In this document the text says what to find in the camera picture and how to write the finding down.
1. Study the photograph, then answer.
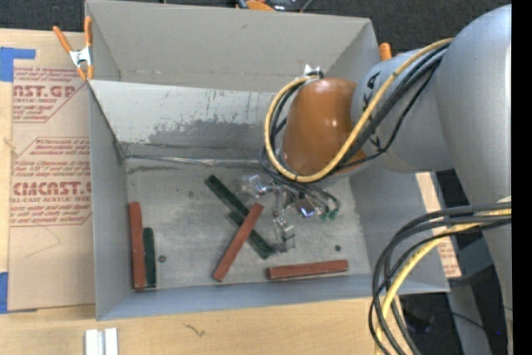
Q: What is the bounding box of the grey metal bin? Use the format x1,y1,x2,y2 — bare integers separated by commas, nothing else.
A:
84,0,452,322

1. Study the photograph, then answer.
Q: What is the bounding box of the red-brown flat block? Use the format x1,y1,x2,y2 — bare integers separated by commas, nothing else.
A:
211,201,265,284
266,259,350,282
127,200,148,291

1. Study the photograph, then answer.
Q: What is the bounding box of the brown cardboard board, red print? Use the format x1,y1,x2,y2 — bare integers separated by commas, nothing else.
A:
0,27,463,315

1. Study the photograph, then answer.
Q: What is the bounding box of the dark green flat block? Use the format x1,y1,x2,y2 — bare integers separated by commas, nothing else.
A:
204,174,252,219
227,210,276,262
142,226,158,288

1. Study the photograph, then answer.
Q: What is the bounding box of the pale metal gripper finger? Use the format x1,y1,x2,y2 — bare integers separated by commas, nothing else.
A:
273,215,298,254
239,174,272,199

